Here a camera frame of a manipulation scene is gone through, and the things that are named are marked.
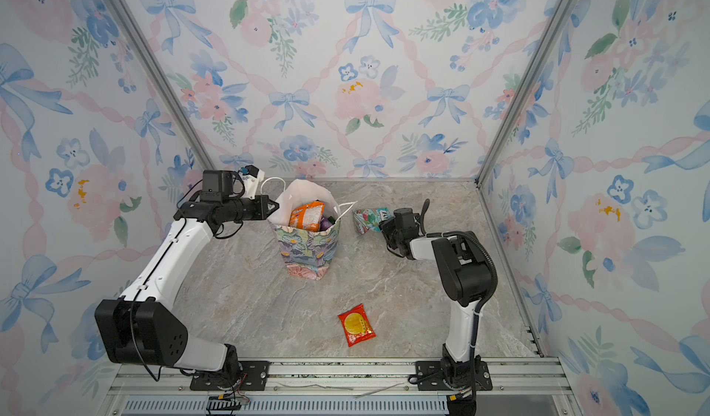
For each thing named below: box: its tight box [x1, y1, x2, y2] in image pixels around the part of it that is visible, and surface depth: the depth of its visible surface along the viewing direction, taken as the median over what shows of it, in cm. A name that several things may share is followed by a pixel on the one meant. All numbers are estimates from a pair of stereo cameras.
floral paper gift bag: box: [269, 179, 342, 281], surface depth 83 cm
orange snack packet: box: [288, 201, 326, 233], surface depth 86 cm
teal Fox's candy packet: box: [353, 207, 392, 236], surface depth 105 cm
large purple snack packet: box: [319, 215, 333, 232], surface depth 88 cm
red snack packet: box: [337, 303, 377, 348], surface depth 83 cm
